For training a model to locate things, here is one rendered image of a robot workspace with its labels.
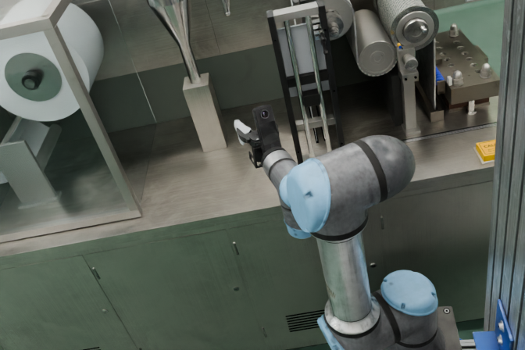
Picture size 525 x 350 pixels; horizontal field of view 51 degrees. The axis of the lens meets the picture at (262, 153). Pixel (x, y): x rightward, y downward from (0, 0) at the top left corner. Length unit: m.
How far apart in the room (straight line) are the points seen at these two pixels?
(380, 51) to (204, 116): 0.63
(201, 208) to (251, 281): 0.37
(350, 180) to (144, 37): 1.33
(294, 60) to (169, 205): 0.63
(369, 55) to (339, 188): 0.94
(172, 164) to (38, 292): 0.65
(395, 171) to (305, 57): 0.77
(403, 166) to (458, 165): 0.83
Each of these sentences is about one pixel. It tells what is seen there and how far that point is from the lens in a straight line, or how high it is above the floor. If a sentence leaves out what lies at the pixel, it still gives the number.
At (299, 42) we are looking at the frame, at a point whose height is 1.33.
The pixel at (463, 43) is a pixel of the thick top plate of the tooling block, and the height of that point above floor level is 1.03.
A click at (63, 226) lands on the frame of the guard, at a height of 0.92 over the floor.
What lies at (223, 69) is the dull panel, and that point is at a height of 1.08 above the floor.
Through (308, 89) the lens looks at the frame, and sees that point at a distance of 1.69.
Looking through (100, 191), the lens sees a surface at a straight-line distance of 1.80.
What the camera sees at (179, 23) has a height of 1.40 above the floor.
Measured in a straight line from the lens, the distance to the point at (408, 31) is 1.75.
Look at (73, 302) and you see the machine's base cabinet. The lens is 2.14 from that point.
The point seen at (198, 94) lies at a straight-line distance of 1.87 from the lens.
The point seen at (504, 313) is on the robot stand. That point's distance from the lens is 0.94.
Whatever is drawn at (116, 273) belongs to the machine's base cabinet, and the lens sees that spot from 1.99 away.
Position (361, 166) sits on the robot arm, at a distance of 0.92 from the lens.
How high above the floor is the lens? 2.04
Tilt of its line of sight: 36 degrees down
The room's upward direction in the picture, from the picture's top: 14 degrees counter-clockwise
